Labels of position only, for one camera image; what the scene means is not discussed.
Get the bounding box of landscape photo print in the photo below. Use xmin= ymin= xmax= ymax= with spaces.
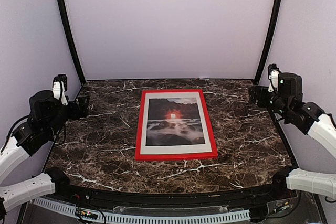
xmin=146 ymin=97 xmax=205 ymax=146

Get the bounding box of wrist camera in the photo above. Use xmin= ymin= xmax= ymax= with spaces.
xmin=52 ymin=74 xmax=68 ymax=106
xmin=268 ymin=63 xmax=280 ymax=93

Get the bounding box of white mat board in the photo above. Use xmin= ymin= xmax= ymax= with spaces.
xmin=139 ymin=92 xmax=214 ymax=156

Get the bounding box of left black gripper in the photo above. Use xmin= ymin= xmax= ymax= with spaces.
xmin=45 ymin=95 xmax=89 ymax=137

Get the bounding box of black front table rail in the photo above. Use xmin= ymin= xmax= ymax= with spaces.
xmin=48 ymin=185 xmax=301 ymax=210

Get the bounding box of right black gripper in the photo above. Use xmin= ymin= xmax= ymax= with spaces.
xmin=249 ymin=84 xmax=290 ymax=119

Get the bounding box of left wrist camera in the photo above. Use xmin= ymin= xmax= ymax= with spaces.
xmin=52 ymin=74 xmax=68 ymax=106

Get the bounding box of right black corner post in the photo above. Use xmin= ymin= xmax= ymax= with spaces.
xmin=253 ymin=0 xmax=281 ymax=84

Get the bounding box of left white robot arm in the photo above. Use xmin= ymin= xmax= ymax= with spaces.
xmin=1 ymin=90 xmax=89 ymax=218

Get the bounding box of black corner post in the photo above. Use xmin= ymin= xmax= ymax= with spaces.
xmin=253 ymin=0 xmax=281 ymax=84
xmin=57 ymin=0 xmax=86 ymax=85

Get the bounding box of red wooden picture frame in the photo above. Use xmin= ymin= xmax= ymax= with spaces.
xmin=134 ymin=89 xmax=219 ymax=162

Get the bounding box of left black corner post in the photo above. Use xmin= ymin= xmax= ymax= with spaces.
xmin=57 ymin=0 xmax=86 ymax=85

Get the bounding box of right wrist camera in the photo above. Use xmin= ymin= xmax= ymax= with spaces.
xmin=268 ymin=63 xmax=280 ymax=93

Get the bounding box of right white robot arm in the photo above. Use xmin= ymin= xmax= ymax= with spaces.
xmin=249 ymin=69 xmax=335 ymax=203

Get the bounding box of white cable tray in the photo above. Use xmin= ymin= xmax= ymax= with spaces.
xmin=33 ymin=197 xmax=251 ymax=223

